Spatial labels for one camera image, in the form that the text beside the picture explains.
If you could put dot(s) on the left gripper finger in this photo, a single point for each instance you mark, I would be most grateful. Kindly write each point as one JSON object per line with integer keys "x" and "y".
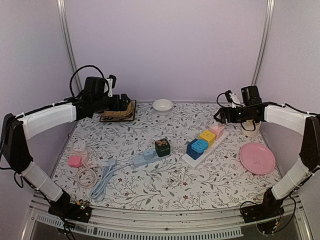
{"x": 123, "y": 106}
{"x": 124, "y": 98}

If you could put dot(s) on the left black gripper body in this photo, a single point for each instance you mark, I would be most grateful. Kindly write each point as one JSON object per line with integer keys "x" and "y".
{"x": 101, "y": 105}

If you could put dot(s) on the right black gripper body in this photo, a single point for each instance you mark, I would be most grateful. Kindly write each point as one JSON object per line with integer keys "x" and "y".
{"x": 238, "y": 117}

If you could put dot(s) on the pink cube plug adapter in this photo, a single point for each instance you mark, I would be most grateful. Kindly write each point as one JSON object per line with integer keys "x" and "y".
{"x": 217, "y": 128}

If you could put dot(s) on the yellow cube plug adapter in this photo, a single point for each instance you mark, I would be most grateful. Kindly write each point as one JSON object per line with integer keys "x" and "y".
{"x": 208, "y": 136}

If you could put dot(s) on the light blue cube adapter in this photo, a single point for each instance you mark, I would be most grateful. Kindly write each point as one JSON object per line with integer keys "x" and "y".
{"x": 198, "y": 147}

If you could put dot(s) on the white long power strip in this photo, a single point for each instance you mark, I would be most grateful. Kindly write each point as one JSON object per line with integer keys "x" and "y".
{"x": 194, "y": 163}

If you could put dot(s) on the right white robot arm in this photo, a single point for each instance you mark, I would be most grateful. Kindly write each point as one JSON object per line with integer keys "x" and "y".
{"x": 306, "y": 123}

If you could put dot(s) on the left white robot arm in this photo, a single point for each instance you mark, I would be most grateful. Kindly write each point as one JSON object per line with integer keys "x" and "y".
{"x": 17, "y": 130}

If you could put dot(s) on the white plug adapter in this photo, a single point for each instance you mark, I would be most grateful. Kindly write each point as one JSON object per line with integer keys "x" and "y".
{"x": 79, "y": 146}

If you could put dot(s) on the dark blue cube socket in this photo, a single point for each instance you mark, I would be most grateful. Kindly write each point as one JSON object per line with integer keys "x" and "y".
{"x": 190, "y": 152}

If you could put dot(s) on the light blue charger plug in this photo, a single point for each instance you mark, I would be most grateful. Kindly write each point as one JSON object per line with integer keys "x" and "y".
{"x": 148, "y": 154}

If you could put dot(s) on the dark green cube socket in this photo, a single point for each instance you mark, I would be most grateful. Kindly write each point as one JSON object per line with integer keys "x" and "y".
{"x": 162, "y": 147}

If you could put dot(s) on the pink square plug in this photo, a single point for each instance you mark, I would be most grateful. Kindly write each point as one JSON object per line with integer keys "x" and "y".
{"x": 75, "y": 161}

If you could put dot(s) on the black and tan mat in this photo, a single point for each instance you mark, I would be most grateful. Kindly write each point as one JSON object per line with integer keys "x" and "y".
{"x": 120, "y": 116}

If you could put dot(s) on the cream plastic cup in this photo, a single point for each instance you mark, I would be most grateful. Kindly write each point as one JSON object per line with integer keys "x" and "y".
{"x": 250, "y": 128}

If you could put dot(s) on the white ceramic bowl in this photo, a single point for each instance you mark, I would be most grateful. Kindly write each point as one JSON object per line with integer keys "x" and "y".
{"x": 162, "y": 105}

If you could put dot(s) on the pink plastic plate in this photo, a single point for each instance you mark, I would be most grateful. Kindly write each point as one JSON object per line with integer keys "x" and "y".
{"x": 257, "y": 158}

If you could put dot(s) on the pink round power strip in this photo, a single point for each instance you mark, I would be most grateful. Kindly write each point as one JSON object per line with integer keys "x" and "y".
{"x": 84, "y": 155}

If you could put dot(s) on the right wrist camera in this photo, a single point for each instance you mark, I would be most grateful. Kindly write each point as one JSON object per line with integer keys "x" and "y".
{"x": 233, "y": 99}

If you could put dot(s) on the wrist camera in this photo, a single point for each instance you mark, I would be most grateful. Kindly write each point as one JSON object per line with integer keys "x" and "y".
{"x": 233, "y": 99}
{"x": 110, "y": 84}

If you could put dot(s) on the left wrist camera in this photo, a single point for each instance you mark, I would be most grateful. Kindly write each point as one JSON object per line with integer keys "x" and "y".
{"x": 110, "y": 84}

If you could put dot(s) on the left aluminium frame post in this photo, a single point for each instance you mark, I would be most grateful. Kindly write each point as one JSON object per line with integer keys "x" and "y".
{"x": 62, "y": 14}

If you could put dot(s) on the aluminium frame post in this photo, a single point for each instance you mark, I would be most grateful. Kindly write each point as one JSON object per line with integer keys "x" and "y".
{"x": 270, "y": 4}
{"x": 62, "y": 14}

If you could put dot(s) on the right aluminium frame post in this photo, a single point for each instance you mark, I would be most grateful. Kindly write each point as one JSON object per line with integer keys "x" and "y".
{"x": 270, "y": 4}

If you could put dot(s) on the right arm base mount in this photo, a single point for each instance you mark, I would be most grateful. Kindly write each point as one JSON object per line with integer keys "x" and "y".
{"x": 262, "y": 211}

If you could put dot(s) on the front aluminium rail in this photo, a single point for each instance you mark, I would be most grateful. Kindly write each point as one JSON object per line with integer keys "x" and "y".
{"x": 123, "y": 224}

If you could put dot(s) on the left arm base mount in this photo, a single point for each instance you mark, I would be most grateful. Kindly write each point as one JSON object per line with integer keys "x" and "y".
{"x": 78, "y": 211}

